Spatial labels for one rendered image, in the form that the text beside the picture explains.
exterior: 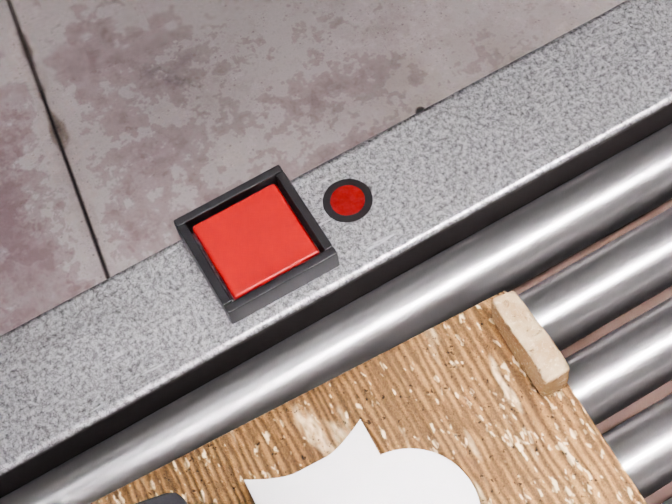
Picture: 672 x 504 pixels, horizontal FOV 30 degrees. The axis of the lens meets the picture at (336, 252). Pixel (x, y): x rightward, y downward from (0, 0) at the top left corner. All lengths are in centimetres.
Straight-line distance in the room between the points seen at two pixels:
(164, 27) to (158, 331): 136
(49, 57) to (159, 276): 135
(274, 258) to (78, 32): 140
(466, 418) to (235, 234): 19
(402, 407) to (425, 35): 136
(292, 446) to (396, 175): 20
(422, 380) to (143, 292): 19
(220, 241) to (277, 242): 4
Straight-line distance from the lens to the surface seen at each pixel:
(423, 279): 76
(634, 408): 78
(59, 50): 212
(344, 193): 80
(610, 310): 77
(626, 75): 85
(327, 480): 69
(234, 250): 77
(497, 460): 70
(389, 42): 202
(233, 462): 71
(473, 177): 80
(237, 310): 75
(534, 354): 70
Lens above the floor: 160
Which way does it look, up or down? 62 degrees down
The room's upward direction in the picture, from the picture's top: 11 degrees counter-clockwise
